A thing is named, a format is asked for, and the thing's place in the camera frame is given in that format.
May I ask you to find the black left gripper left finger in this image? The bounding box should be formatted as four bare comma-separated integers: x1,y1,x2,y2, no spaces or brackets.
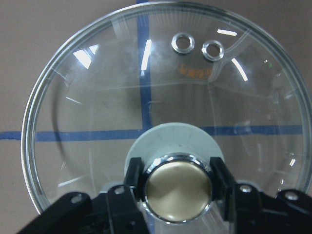
123,157,143,201

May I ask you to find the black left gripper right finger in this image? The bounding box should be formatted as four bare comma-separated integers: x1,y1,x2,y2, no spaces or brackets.
210,157,235,222

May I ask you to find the glass pot lid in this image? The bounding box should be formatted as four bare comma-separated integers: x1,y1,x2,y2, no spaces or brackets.
20,1,312,224

